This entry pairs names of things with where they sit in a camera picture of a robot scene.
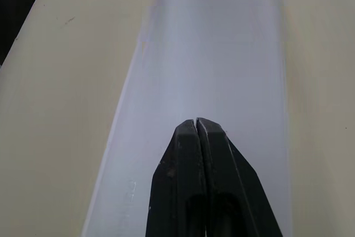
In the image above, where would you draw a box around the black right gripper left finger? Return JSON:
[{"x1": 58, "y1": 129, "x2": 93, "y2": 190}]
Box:
[{"x1": 145, "y1": 119, "x2": 207, "y2": 237}]

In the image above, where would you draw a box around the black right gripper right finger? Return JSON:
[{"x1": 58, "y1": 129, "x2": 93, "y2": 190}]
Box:
[{"x1": 195, "y1": 117, "x2": 284, "y2": 237}]

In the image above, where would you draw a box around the white plastic case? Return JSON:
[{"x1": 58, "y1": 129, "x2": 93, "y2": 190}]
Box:
[{"x1": 80, "y1": 0, "x2": 295, "y2": 237}]

